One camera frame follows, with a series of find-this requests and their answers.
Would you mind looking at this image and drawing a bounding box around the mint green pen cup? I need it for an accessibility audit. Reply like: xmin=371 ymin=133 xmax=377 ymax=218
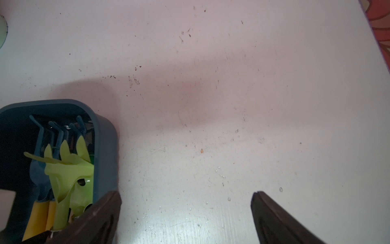
xmin=0 ymin=15 xmax=8 ymax=48

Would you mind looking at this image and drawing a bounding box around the blue rake yellow handle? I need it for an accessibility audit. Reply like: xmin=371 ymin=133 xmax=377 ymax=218
xmin=22 ymin=115 xmax=55 ymax=241
xmin=46 ymin=115 xmax=87 ymax=230

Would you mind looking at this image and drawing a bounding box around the lime rake wooden handle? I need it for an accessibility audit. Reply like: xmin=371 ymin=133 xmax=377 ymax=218
xmin=24 ymin=136 xmax=94 ymax=231

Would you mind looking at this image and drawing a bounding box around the teal plastic storage box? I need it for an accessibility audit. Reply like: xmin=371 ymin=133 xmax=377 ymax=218
xmin=1 ymin=100 xmax=118 ymax=244

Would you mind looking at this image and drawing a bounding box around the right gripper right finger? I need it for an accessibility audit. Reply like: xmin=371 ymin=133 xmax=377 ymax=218
xmin=251 ymin=191 xmax=323 ymax=244

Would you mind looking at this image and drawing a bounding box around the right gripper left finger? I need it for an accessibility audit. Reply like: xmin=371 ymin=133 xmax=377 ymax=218
xmin=22 ymin=191 xmax=121 ymax=244

